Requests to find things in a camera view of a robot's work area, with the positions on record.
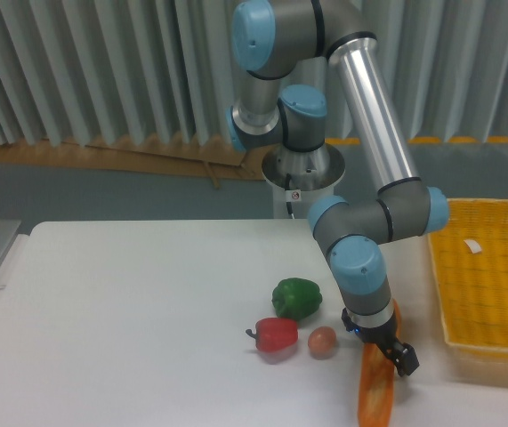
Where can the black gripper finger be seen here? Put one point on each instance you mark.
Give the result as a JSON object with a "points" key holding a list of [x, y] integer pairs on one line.
{"points": [[404, 358]]}

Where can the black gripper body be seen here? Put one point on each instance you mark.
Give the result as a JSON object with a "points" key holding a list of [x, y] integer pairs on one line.
{"points": [[379, 329]]}

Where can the orange baguette bread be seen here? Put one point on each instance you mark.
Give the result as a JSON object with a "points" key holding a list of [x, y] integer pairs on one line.
{"points": [[376, 387]]}

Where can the brown egg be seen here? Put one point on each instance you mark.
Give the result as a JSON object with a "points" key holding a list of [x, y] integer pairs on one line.
{"points": [[322, 341]]}

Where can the green bell pepper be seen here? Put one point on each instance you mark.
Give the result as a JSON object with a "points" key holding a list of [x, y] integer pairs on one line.
{"points": [[296, 298]]}

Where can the red bell pepper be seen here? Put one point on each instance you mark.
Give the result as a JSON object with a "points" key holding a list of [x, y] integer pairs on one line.
{"points": [[274, 334]]}

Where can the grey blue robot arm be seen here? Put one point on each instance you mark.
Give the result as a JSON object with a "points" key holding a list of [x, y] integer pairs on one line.
{"points": [[269, 38]]}

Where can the yellow woven basket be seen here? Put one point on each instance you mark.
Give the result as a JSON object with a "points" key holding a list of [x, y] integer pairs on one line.
{"points": [[473, 288]]}

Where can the white paper label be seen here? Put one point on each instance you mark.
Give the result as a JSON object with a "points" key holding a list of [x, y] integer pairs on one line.
{"points": [[473, 245]]}

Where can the brown cardboard sheet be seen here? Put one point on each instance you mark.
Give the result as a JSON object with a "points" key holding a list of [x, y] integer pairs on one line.
{"points": [[216, 160]]}

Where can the grey pleated curtain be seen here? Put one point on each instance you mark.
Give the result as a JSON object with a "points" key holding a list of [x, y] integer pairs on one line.
{"points": [[86, 70]]}

